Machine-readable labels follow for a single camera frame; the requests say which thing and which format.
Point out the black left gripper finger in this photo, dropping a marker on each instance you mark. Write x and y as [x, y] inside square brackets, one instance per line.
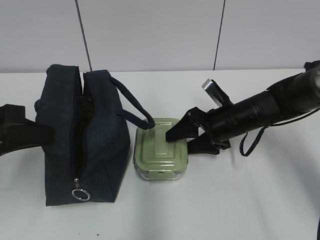
[18, 133]

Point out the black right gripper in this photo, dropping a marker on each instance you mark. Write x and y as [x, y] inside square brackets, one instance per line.
[219, 126]

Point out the green lid glass food container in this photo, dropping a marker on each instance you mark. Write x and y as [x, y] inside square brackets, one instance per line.
[156, 159]

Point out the dark blue lunch bag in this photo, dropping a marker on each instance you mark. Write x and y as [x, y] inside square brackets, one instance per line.
[89, 115]

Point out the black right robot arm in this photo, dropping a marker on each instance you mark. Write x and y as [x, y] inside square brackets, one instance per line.
[286, 101]

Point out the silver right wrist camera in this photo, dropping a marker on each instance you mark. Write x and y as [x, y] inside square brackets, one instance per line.
[220, 98]

